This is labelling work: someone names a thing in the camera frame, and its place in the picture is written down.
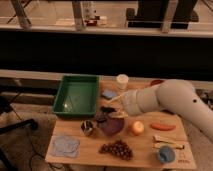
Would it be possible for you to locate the bunch of dark grapes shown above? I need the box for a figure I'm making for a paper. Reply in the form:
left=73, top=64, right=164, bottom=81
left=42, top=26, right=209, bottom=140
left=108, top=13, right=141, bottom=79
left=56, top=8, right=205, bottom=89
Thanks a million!
left=99, top=140, right=133, bottom=161

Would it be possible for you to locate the blue sponge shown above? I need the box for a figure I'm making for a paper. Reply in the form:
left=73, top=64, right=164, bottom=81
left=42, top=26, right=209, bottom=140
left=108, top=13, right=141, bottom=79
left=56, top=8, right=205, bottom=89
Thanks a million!
left=102, top=90, right=117, bottom=99

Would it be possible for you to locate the orange carrot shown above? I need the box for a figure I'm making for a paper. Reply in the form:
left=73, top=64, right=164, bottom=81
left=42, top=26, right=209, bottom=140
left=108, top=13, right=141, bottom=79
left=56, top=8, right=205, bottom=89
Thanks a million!
left=150, top=123, right=176, bottom=131

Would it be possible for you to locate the blue cloth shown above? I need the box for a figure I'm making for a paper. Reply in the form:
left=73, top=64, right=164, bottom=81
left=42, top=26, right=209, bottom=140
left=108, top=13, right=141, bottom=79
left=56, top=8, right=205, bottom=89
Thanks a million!
left=51, top=134, right=80, bottom=158

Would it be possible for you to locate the metal cup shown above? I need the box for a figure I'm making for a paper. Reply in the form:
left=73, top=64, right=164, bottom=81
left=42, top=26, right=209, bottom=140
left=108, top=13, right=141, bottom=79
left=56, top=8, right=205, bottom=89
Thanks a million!
left=81, top=120, right=96, bottom=136

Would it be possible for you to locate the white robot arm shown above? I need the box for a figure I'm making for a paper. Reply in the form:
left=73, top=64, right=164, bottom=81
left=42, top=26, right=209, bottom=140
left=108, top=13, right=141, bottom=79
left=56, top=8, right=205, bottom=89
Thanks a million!
left=106, top=79, right=213, bottom=142

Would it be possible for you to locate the white cup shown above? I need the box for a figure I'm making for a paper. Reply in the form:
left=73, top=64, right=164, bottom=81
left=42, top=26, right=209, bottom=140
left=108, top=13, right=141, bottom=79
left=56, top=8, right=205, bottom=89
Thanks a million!
left=116, top=74, right=129, bottom=90

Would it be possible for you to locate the yellow apple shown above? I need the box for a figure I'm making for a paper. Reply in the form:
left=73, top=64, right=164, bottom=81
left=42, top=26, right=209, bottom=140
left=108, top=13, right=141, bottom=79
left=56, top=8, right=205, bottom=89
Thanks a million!
left=130, top=121, right=144, bottom=136

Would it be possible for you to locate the purple bowl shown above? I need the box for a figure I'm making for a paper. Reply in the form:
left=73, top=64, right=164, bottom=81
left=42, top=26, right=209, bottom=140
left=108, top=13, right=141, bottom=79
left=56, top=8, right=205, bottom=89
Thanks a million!
left=98, top=117, right=125, bottom=136

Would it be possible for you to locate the red bowl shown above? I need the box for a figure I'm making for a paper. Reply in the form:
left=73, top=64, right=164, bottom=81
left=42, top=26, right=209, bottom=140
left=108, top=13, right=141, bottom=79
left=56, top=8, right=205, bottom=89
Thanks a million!
left=150, top=79, right=164, bottom=86

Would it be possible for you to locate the green plastic tray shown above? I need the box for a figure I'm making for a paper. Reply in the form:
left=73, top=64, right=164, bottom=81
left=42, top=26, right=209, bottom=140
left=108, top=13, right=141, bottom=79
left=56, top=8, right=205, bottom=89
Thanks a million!
left=52, top=75, right=99, bottom=118

